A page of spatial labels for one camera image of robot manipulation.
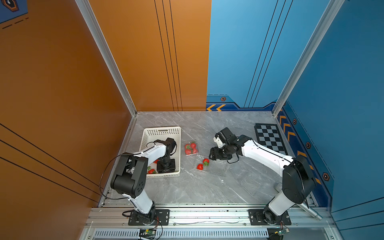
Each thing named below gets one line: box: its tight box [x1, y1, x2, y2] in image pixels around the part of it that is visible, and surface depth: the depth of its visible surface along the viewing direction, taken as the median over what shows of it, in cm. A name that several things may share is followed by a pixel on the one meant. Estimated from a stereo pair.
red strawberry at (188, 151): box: [185, 148, 199, 155], surface depth 96 cm
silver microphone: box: [296, 202, 323, 221], surface depth 75 cm
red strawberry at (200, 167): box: [196, 163, 204, 171], surface depth 90 cm
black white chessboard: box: [254, 123, 289, 156], surface depth 102 cm
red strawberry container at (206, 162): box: [203, 158, 210, 166], surface depth 91 cm
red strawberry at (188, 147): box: [185, 144, 192, 152], surface depth 98 cm
